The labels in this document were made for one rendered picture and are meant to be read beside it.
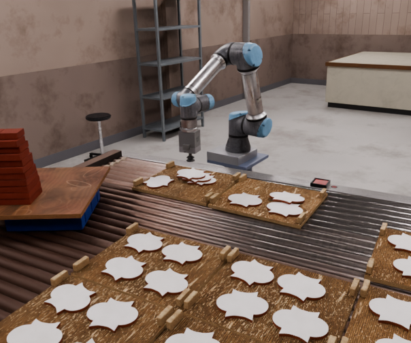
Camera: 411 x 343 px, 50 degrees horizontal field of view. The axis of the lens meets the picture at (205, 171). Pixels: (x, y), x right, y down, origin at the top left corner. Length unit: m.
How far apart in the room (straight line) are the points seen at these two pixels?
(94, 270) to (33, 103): 4.00
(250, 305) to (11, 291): 0.74
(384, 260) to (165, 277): 0.71
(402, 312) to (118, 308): 0.77
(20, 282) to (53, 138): 4.08
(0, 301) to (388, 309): 1.11
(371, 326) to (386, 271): 0.28
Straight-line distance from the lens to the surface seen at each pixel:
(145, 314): 1.27
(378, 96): 7.82
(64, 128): 5.61
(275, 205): 1.83
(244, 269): 1.41
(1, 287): 1.56
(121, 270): 1.44
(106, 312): 1.28
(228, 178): 2.13
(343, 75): 7.94
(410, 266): 1.53
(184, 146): 2.04
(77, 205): 1.70
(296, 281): 1.37
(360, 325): 1.27
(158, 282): 1.37
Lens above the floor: 1.72
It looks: 21 degrees down
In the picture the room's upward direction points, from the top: 2 degrees counter-clockwise
